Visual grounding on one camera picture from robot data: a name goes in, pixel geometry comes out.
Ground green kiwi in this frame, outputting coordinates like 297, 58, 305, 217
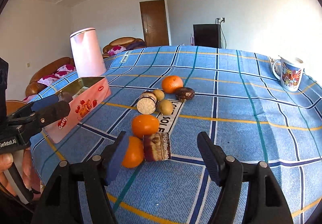
158, 99, 173, 115
153, 89, 165, 102

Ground pink electric kettle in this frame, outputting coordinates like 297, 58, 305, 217
70, 27, 106, 77

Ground orange textured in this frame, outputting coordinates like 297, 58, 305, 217
161, 75, 183, 94

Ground blue plaid tablecloth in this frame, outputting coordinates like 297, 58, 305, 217
31, 46, 321, 223

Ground white printed mug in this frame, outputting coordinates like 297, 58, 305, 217
272, 57, 304, 92

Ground orange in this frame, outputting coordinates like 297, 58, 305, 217
122, 136, 144, 168

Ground pink floral cushion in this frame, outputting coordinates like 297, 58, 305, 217
107, 45, 127, 56

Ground green kiwi front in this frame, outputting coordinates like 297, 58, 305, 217
158, 99, 173, 115

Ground brown leather armchair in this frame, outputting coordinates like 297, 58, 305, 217
103, 36, 146, 58

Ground orange smooth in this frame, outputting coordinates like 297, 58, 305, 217
132, 115, 159, 138

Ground black television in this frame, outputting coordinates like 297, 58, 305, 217
193, 24, 222, 49

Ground brown wooden door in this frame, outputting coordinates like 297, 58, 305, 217
140, 0, 169, 47

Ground brown leather sofa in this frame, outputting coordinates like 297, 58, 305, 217
25, 57, 74, 97

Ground black tv cable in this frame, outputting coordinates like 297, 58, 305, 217
214, 18, 228, 50

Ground green kiwi back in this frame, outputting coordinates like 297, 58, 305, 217
153, 89, 165, 102

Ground pink metal tin box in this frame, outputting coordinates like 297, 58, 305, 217
44, 76, 111, 143

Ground person left hand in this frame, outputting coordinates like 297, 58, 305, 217
1, 148, 40, 204

